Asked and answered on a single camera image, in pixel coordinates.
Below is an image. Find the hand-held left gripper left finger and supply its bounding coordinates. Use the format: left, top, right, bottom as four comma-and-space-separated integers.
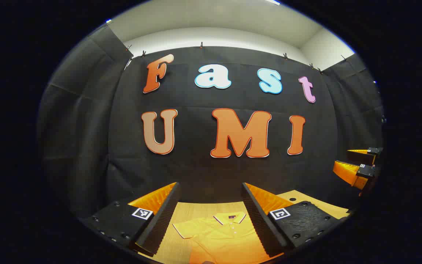
81, 181, 181, 257

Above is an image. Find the black backdrop cloth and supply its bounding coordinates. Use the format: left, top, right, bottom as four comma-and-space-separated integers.
37, 26, 385, 220

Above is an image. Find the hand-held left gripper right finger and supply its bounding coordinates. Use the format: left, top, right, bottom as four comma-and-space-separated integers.
241, 182, 351, 258

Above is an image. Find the orange T-shirt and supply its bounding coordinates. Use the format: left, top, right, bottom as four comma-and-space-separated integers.
173, 213, 285, 264

